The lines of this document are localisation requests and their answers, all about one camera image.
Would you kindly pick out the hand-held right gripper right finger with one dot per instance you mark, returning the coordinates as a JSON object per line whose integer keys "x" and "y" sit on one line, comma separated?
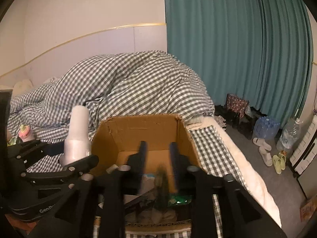
{"x": 174, "y": 168}

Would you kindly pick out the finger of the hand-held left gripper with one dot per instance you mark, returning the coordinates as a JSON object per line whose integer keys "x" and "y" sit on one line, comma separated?
{"x": 57, "y": 177}
{"x": 29, "y": 151}

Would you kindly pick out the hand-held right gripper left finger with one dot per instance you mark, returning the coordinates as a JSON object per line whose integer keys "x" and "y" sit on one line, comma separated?
{"x": 141, "y": 163}

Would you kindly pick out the blue white tissue pack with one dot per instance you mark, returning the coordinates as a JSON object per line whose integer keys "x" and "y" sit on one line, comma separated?
{"x": 150, "y": 177}

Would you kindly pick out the green foil packet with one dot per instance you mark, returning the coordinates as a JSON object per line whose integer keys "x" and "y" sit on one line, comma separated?
{"x": 179, "y": 199}

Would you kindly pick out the brown cardboard box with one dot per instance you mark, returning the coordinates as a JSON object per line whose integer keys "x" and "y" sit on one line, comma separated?
{"x": 143, "y": 129}

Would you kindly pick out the white silver bottle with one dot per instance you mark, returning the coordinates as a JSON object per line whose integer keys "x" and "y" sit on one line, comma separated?
{"x": 78, "y": 133}

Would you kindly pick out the beige sock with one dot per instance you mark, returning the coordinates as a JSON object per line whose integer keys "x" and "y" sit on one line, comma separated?
{"x": 158, "y": 214}

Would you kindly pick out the pink drinking bottle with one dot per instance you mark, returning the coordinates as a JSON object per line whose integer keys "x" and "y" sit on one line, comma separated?
{"x": 26, "y": 135}

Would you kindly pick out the green snack packet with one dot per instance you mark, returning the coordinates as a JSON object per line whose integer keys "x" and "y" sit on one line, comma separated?
{"x": 13, "y": 141}

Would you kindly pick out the grey checked bedsheet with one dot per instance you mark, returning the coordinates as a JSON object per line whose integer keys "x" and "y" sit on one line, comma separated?
{"x": 210, "y": 148}

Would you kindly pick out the cream scalloped pillow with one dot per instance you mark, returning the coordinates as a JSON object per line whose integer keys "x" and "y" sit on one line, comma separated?
{"x": 22, "y": 86}

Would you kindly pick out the cream mattress cover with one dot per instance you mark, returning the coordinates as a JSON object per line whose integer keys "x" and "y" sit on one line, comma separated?
{"x": 247, "y": 178}

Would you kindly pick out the grey checked duvet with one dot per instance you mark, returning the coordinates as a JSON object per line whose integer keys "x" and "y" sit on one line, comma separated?
{"x": 136, "y": 84}

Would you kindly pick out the white slipper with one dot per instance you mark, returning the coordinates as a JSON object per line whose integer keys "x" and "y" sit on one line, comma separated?
{"x": 266, "y": 157}
{"x": 261, "y": 143}

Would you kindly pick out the patterned bag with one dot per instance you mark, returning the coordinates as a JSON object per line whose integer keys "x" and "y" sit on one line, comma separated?
{"x": 236, "y": 103}

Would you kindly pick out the pack of water bottles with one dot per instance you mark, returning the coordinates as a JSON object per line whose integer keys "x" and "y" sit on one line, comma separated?
{"x": 266, "y": 127}

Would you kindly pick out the green slipper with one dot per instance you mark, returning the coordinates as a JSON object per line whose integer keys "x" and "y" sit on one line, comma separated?
{"x": 283, "y": 161}
{"x": 277, "y": 164}

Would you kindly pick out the large clear water jug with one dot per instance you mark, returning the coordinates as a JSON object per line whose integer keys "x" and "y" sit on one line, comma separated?
{"x": 288, "y": 133}

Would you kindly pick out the white ribbed stack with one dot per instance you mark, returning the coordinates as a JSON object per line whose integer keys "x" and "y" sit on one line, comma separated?
{"x": 304, "y": 148}

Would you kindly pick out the teal curtain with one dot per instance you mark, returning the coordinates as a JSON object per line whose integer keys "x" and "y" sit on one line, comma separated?
{"x": 223, "y": 42}

